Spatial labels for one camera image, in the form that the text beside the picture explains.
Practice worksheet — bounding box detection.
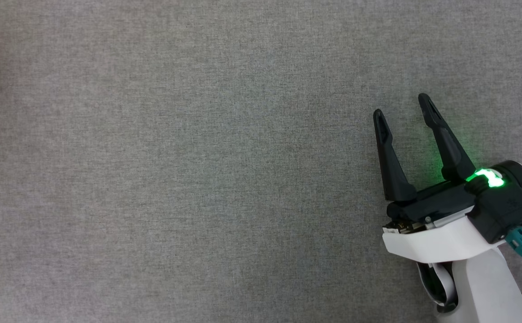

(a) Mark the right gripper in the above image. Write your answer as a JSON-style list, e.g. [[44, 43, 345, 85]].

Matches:
[[373, 93, 507, 263]]

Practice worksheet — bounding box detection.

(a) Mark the grey fabric sofa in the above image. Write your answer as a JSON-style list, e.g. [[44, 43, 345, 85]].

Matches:
[[0, 0, 522, 323]]

